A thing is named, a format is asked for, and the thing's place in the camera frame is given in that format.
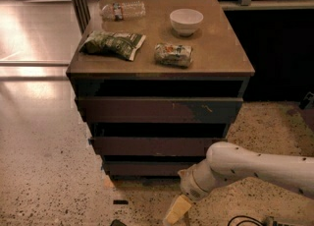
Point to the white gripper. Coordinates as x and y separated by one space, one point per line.
190 187

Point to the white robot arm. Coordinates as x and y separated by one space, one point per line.
226 162

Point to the brown drawer cabinet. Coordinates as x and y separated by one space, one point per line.
219 68

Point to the top drawer front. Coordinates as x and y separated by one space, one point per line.
208 110

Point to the dark object bottom edge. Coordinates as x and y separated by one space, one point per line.
117 223

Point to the crushed drink can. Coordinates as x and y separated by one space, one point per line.
173 55

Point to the green chip bag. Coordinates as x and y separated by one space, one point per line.
123 44

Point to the white ceramic bowl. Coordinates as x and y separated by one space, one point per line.
185 22

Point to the clear plastic water bottle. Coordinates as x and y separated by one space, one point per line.
123 11

